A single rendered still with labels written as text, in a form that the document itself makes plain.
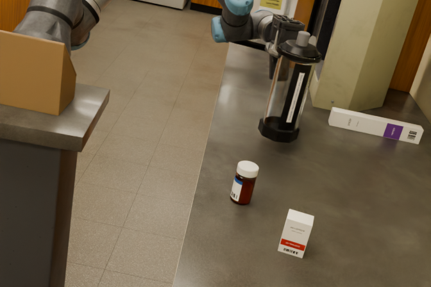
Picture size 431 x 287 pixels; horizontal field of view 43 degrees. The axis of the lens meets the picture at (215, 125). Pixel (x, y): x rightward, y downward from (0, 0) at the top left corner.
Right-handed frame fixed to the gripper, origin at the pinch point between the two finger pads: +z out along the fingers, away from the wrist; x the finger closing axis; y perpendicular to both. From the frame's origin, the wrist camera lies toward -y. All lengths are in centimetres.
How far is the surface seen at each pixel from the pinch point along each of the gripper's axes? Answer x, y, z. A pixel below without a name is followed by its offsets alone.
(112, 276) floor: -30, -113, -65
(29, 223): -59, -54, -7
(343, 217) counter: 6.8, -25.5, 29.7
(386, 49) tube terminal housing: 41, 0, -32
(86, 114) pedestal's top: -48, -23, -9
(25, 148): -61, -32, -6
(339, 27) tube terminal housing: 22.3, 4.7, -29.2
